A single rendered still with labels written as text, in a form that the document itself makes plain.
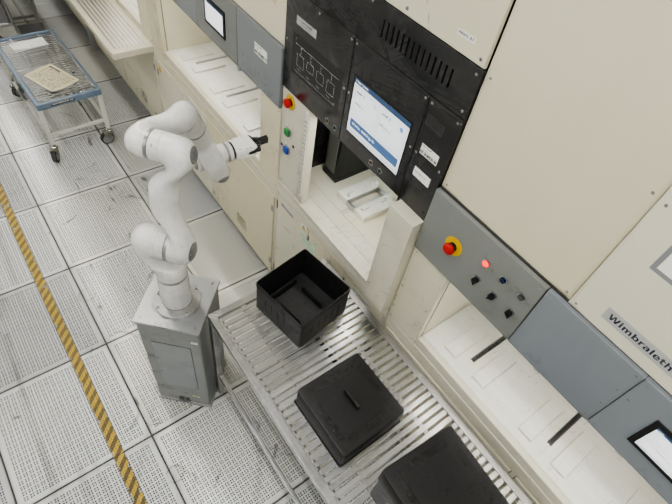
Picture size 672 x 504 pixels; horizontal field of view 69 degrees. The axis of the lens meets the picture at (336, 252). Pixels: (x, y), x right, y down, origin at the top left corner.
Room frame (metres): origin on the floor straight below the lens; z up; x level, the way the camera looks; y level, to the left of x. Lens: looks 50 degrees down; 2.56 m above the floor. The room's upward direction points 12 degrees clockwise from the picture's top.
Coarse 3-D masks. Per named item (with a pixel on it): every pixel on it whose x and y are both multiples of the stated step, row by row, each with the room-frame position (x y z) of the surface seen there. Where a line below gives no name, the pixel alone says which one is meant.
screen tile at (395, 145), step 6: (384, 114) 1.38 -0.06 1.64; (384, 120) 1.37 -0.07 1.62; (390, 120) 1.35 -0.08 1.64; (378, 126) 1.39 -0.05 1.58; (390, 126) 1.35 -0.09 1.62; (396, 126) 1.33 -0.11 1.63; (402, 126) 1.32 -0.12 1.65; (378, 132) 1.38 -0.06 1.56; (384, 132) 1.36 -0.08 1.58; (396, 132) 1.33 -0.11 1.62; (378, 138) 1.38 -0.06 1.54; (384, 138) 1.36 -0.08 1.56; (390, 138) 1.34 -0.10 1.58; (396, 138) 1.32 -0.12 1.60; (402, 138) 1.31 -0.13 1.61; (390, 144) 1.34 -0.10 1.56; (396, 144) 1.32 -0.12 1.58; (396, 150) 1.31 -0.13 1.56
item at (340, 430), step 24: (360, 360) 0.91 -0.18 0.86; (312, 384) 0.78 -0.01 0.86; (336, 384) 0.80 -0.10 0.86; (360, 384) 0.82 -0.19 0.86; (312, 408) 0.69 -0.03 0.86; (336, 408) 0.71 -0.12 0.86; (360, 408) 0.73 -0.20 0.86; (384, 408) 0.75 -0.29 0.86; (336, 432) 0.62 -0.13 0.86; (360, 432) 0.64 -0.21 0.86; (384, 432) 0.69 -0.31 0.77; (336, 456) 0.57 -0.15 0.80
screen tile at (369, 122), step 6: (360, 90) 1.47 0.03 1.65; (360, 96) 1.46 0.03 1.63; (366, 96) 1.44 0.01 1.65; (354, 102) 1.48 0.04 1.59; (360, 102) 1.46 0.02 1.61; (366, 102) 1.44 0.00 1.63; (372, 102) 1.42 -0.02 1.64; (354, 108) 1.48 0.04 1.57; (366, 108) 1.44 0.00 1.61; (372, 108) 1.42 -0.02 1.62; (378, 108) 1.40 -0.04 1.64; (354, 114) 1.47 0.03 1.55; (360, 114) 1.45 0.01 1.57; (372, 114) 1.41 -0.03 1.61; (360, 120) 1.45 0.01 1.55; (366, 120) 1.43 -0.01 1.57; (372, 120) 1.41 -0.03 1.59; (366, 126) 1.42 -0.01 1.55; (372, 126) 1.40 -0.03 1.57; (372, 132) 1.40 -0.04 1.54
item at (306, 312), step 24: (288, 264) 1.26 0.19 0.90; (312, 264) 1.31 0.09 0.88; (264, 288) 1.16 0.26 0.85; (288, 288) 1.23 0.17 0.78; (312, 288) 1.26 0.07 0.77; (336, 288) 1.23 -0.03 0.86; (264, 312) 1.09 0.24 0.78; (288, 312) 1.02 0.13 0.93; (312, 312) 1.14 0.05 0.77; (336, 312) 1.13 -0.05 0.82; (288, 336) 1.00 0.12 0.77; (312, 336) 1.02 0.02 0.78
